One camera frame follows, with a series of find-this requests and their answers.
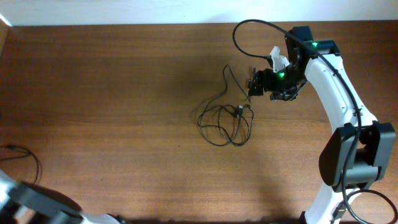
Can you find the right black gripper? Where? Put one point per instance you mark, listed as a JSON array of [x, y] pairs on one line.
[[267, 74]]

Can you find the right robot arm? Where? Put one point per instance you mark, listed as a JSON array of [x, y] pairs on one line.
[[358, 151]]

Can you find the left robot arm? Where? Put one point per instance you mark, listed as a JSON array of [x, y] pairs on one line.
[[49, 206]]

